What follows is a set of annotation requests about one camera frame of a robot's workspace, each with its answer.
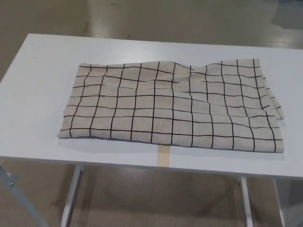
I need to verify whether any white towel with black checks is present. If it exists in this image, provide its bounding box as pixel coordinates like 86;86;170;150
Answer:
56;59;285;155

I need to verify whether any white table leg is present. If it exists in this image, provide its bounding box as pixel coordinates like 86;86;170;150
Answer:
60;165;84;227
240;176;252;227
273;178;286;227

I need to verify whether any grey metal stand bar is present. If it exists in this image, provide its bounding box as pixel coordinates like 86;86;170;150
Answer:
0;162;46;227

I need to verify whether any beige tape strip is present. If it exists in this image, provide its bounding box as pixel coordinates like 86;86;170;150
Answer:
157;144;171;167

